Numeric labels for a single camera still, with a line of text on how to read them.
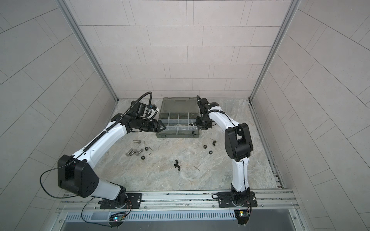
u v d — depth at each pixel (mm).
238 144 511
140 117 667
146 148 889
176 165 826
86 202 703
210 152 887
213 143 916
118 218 641
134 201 706
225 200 712
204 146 910
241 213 689
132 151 871
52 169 397
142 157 852
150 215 1051
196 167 826
